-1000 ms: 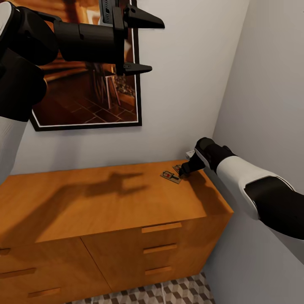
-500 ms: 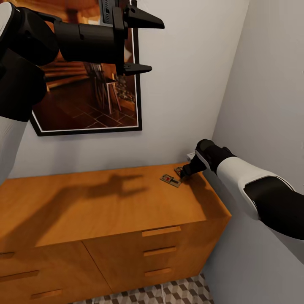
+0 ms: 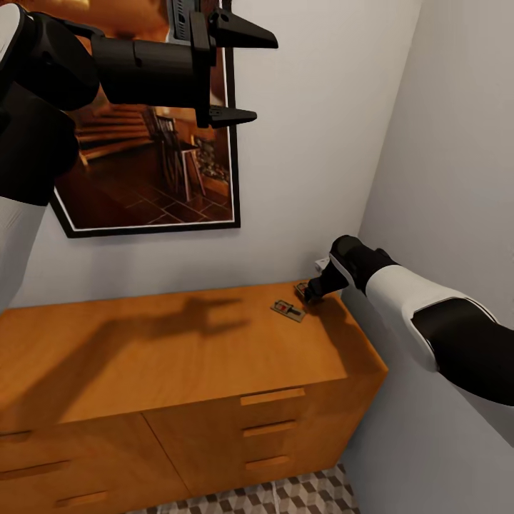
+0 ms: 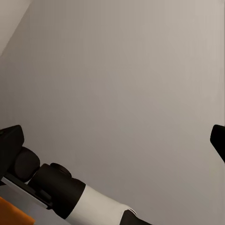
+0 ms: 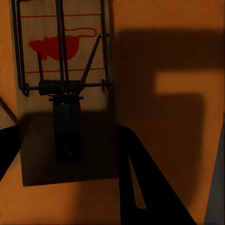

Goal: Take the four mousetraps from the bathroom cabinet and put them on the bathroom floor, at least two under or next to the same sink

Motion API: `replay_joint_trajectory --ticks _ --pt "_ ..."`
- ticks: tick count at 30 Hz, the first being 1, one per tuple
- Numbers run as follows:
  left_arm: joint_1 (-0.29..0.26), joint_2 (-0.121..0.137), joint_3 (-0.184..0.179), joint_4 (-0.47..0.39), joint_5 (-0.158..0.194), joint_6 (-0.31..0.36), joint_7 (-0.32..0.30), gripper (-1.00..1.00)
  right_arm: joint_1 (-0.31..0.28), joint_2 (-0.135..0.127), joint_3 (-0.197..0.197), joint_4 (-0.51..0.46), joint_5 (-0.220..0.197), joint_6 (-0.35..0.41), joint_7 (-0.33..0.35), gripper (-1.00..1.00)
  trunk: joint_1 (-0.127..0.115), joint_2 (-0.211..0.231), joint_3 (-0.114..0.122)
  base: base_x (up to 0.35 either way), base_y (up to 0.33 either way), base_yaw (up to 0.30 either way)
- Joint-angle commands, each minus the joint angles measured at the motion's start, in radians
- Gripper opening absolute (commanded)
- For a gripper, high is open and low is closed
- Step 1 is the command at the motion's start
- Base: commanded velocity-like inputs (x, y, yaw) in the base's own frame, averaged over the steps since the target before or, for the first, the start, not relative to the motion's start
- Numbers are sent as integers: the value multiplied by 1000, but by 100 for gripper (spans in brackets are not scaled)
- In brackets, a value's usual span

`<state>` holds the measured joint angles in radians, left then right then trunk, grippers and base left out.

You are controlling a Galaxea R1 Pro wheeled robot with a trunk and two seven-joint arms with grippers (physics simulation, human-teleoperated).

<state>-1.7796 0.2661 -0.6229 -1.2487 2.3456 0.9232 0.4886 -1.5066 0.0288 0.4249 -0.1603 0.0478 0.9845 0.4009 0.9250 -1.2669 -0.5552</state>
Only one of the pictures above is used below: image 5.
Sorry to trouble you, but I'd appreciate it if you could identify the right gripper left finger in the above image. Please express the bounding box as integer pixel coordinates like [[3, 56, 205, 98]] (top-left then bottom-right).
[[0, 125, 20, 181]]

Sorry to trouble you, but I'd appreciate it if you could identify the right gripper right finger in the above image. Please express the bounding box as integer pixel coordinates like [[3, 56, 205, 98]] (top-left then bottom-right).
[[118, 125, 197, 225]]

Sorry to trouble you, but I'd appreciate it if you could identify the mousetrap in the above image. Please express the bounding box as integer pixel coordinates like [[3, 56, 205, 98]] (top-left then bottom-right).
[[8, 0, 119, 187], [0, 100, 21, 172]]

